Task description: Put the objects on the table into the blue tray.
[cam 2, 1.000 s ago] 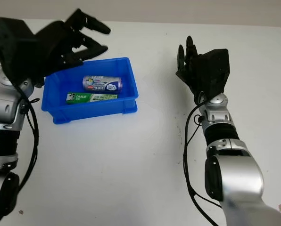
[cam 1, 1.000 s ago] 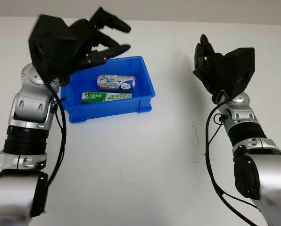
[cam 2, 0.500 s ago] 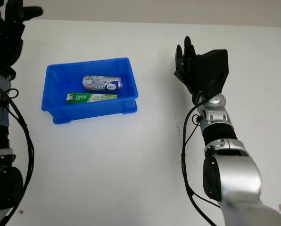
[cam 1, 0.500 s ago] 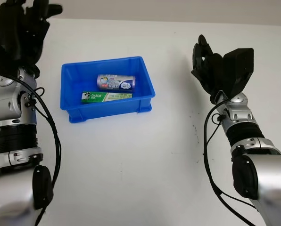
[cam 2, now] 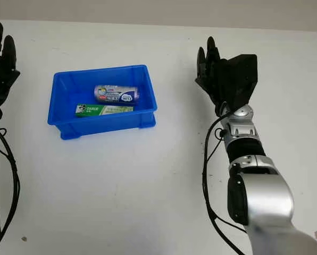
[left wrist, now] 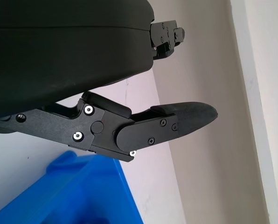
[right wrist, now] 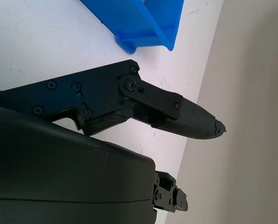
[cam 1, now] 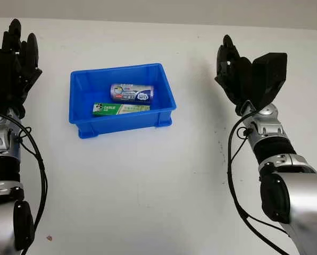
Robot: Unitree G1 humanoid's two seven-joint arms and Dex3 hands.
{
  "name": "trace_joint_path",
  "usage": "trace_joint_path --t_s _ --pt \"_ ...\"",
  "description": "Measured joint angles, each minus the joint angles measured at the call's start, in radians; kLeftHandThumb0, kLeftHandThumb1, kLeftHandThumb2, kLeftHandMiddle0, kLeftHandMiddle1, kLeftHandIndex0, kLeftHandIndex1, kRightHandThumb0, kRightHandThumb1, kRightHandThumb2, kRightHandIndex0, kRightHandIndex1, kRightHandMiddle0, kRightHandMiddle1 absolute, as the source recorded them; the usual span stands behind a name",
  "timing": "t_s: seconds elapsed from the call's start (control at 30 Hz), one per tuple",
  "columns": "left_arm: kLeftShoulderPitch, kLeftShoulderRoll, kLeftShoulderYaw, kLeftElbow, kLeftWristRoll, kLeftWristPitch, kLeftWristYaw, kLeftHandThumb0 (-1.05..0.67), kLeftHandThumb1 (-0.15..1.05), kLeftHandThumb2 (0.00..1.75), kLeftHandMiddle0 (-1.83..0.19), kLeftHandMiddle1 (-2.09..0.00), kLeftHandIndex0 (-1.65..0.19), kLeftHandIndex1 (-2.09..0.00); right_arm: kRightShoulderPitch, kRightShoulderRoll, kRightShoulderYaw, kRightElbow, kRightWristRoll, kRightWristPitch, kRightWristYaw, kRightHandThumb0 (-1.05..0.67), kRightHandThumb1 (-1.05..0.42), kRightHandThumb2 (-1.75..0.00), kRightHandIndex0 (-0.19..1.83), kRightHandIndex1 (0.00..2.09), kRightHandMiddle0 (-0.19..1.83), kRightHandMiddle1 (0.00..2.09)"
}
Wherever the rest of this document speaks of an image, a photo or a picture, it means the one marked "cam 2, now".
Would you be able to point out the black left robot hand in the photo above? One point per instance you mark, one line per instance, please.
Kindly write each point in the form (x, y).
(1, 71)

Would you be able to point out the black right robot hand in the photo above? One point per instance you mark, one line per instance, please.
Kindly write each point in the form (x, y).
(211, 77)

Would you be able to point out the green toothpaste box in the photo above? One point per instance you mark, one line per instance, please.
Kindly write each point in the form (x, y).
(105, 110)

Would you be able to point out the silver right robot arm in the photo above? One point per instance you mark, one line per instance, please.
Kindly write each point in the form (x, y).
(265, 191)

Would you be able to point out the blue plastic tray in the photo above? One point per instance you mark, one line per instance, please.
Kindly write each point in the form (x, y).
(65, 125)

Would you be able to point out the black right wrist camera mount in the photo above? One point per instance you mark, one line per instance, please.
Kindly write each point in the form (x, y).
(241, 77)

